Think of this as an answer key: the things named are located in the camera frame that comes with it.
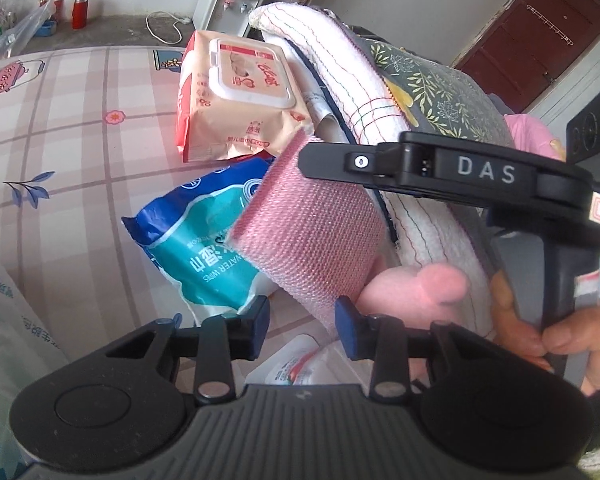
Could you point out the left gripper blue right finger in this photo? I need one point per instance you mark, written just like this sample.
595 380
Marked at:
358 333

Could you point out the grey leaf-pattern pillow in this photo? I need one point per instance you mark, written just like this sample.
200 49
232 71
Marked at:
434 97

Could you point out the pink knit cloth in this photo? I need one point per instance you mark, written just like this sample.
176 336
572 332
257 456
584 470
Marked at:
316 239

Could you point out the white plastic bag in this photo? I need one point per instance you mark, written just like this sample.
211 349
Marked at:
27 353

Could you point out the white stitched blanket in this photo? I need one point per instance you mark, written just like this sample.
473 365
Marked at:
422 231

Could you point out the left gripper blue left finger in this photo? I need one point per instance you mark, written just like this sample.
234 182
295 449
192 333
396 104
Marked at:
247 332

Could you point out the white water dispenser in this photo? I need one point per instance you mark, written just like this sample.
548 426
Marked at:
229 17

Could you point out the blue wet wipes pack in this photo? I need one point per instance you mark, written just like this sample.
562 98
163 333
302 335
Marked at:
183 234

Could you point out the pink plush toy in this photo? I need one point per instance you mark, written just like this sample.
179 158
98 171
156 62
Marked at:
417 297

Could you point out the dark red door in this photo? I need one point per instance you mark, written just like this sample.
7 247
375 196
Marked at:
528 47

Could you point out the checked floral bed sheet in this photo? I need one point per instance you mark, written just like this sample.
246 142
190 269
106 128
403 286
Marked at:
86 140

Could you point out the person's right hand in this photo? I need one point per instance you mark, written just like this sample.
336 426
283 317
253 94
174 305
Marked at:
579 332

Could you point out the pink wet wipes pack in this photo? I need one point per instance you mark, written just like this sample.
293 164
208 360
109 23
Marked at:
237 97

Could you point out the clear plastic bag clutter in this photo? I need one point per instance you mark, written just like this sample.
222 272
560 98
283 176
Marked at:
15 39

